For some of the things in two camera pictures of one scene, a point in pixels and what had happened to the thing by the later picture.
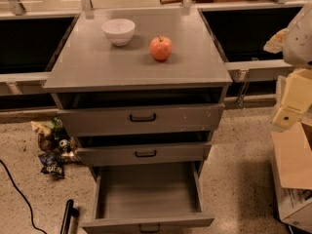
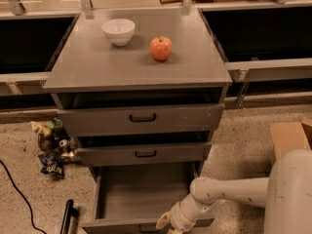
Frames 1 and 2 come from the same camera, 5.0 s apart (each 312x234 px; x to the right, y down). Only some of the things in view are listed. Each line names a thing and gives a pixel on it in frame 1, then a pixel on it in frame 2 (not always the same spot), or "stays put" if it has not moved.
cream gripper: x=298 y=43 to x=175 y=215
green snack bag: x=58 y=129 stays put
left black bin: x=32 y=45 stays put
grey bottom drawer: x=149 y=198 stays put
